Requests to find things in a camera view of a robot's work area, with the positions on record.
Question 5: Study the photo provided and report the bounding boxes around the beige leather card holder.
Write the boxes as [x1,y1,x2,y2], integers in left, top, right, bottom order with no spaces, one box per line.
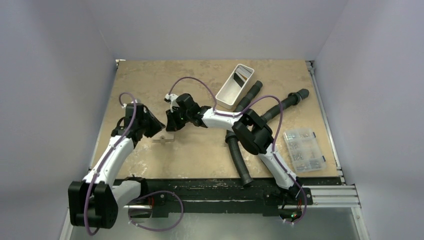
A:
[151,132,175,145]

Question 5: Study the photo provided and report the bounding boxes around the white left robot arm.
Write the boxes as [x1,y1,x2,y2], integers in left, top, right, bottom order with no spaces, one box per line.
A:
[67,102,165,229]

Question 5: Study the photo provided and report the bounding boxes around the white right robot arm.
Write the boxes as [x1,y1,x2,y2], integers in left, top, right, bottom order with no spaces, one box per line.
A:
[164,89,311,206]

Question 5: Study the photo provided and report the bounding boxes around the white plastic card bin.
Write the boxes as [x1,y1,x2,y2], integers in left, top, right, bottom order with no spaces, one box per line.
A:
[215,63,255,110]

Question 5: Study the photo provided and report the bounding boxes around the stack of cards in bin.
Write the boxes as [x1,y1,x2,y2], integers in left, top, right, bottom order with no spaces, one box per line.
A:
[233,65,252,88]

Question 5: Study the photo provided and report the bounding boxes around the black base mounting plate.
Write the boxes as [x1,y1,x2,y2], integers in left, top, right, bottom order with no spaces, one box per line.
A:
[128,177,297,218]

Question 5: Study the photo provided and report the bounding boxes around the clear plastic screw organizer box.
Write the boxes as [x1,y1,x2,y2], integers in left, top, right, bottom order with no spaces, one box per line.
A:
[283,128,327,174]

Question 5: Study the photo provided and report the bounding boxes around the black corrugated hose left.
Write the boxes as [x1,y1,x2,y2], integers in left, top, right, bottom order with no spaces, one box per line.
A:
[225,80,264,187]

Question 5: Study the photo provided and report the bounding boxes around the black corrugated hose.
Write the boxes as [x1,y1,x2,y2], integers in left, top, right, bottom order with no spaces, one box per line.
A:
[259,88,310,123]
[225,80,264,187]

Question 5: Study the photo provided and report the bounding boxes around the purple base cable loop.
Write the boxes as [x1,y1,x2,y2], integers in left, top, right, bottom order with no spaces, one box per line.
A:
[127,190,184,233]

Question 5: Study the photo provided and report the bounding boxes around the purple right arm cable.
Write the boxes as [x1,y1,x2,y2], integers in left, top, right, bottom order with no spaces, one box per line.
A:
[168,76,308,226]

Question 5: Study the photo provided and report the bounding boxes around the black corrugated hose right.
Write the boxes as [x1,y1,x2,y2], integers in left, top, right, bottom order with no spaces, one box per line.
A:
[259,88,310,123]

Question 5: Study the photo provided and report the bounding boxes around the aluminium frame rail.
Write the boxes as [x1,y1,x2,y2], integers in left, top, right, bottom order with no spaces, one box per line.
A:
[305,60,361,208]

